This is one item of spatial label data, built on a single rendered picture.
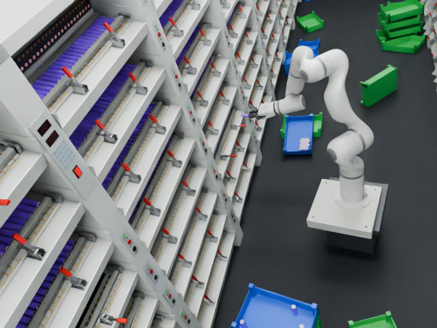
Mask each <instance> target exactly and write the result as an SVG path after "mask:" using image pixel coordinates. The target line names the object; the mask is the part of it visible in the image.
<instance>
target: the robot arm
mask: <svg viewBox="0 0 437 328"><path fill-rule="evenodd" d="M348 69H349V60H348V58H347V56H346V54H345V53H344V52H343V51H342V50H340V49H332V50H330V51H327V52H325V53H323V54H321V55H319V56H317V57H315V58H314V55H313V51H312V49H311V48H309V47H307V46H299V47H297V48H296V49H295V50H294V52H293V54H292V57H291V64H290V68H289V75H288V80H287V86H286V92H285V98H284V99H283V100H278V101H275V102H267V103H263V104H261V105H260V107H259V108H258V109H256V110H253V111H249V114H248V116H249V118H257V119H258V120H259V119H261V120H263V119H266V118H270V117H273V116H276V115H284V114H288V113H293V112H296V111H301V110H305V108H306V102H305V99H304V97H303V95H299V93H300V92H301V91H302V89H303V88H304V84H305V82H307V83H314V82H317V81H320V80H322V79H324V78H325V77H327V76H328V77H329V80H328V85H327V87H326V90H325V92H324V102H325V104H326V107H327V109H328V112H329V114H330V116H331V117H332V118H333V119H334V120H335V121H336V122H339V123H343V124H345V125H346V126H347V127H348V131H346V132H345V133H343V134H341V135H340V136H338V137H336V138H335V139H333V140H332V141H330V143H329V144H328V147H327V154H328V157H329V158H330V159H331V160H332V161H334V162H336V163H337V164H338V165H339V182H340V186H339V187H338V188H337V189H336V190H335V191H334V201H335V203H336V204H337V205H338V206H339V207H341V208H344V209H346V210H360V209H362V208H364V207H366V206H367V205H368V204H369V203H370V202H371V193H370V191H369V190H368V188H366V187H365V186H364V178H365V166H364V161H363V160H362V158H360V157H358V156H357V155H358V154H360V153H361V152H363V151H365V150H367V149H368V148H369V147H370V146H371V145H372V144H373V141H374V135H373V132H372V131H371V129H370V128H369V127H368V126H367V125H366V124H365V123H364V122H363V121H361V120H360V119H359V118H358V117H357V116H356V114H355V113H354V111H353V110H352V108H351V105H350V103H349V100H348V97H347V94H346V91H345V80H346V76H347V72H348Z"/></svg>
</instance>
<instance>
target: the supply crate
mask: <svg viewBox="0 0 437 328"><path fill-rule="evenodd" d="M248 287H249V291H248V294H247V296H246V298H245V301H244V303H243V305H242V307H241V310H240V312H239V314H238V317H237V319H236V321H235V322H234V321H233V322H232V324H231V327H232V328H243V327H242V325H241V324H240V321H241V320H244V321H245V323H246V326H247V327H248V328H299V325H301V324H303V326H304V328H315V326H316V323H317V319H318V317H319V309H318V306H317V304H315V303H312V305H311V304H308V303H304V302H302V301H298V300H296V299H292V298H290V297H286V296H283V295H280V294H276V293H274V292H270V291H267V290H264V289H261V288H258V287H255V286H254V284H252V283H250V284H249V286H248ZM292 305H295V306H296V308H297V312H298V315H297V316H295V315H294V314H293V310H292V308H291V306H292Z"/></svg>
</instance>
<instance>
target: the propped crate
mask: <svg viewBox="0 0 437 328"><path fill-rule="evenodd" d="M313 126H314V117H313V113H312V114H310V115H309V116H289V115H286V125H285V140H284V148H283V151H284V154H285V155H307V154H312V150H313ZM301 138H303V139H304V138H308V139H309V140H310V142H311V146H310V147H308V151H300V150H299V148H300V146H299V144H300V140H301Z"/></svg>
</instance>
